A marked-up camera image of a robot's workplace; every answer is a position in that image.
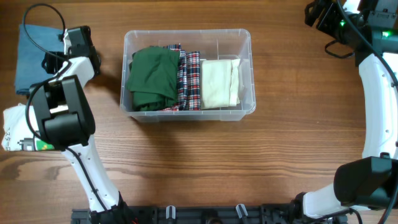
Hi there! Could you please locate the blue cloth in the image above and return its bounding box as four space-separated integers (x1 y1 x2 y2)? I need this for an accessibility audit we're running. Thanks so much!
14 24 63 95

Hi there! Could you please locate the white printed t-shirt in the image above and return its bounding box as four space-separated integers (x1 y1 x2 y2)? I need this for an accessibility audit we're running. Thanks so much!
1 103 55 151

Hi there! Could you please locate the dark green cloth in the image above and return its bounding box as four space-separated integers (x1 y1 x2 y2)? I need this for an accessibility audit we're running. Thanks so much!
126 46 180 111

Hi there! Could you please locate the beige cloth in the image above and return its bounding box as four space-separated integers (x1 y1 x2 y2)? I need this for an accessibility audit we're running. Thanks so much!
200 59 240 110

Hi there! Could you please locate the red plaid cloth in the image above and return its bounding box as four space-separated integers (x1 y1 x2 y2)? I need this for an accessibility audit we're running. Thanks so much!
163 44 201 111

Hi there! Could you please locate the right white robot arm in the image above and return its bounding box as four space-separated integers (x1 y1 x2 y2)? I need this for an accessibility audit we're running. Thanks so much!
289 0 397 223

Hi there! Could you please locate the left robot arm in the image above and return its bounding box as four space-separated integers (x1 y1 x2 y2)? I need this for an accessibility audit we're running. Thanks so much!
26 26 138 223

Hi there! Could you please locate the clear plastic storage bin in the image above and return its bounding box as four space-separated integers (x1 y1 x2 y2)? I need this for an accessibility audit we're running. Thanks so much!
120 29 256 123

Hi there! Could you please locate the right black camera cable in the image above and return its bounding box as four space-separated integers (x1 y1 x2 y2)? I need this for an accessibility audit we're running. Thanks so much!
324 0 398 224

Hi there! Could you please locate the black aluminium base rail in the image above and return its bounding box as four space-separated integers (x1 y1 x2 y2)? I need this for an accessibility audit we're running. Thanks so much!
70 203 348 224

